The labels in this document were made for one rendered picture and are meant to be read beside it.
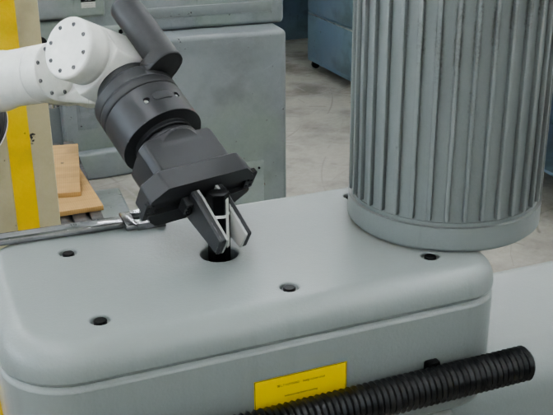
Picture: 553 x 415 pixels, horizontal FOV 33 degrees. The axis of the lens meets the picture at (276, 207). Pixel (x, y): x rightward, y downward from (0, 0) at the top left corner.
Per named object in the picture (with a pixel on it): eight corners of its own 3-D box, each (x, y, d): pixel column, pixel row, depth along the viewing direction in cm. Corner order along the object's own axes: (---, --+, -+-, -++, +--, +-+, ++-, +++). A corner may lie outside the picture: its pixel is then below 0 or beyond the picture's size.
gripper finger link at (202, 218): (221, 257, 88) (189, 209, 91) (230, 235, 86) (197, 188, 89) (207, 261, 88) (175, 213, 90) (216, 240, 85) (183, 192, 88)
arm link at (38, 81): (109, 81, 94) (17, 95, 102) (165, 100, 102) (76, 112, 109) (112, 19, 95) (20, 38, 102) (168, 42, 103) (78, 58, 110)
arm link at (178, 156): (239, 214, 98) (184, 135, 103) (267, 151, 91) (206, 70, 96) (135, 245, 90) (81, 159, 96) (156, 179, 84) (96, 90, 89)
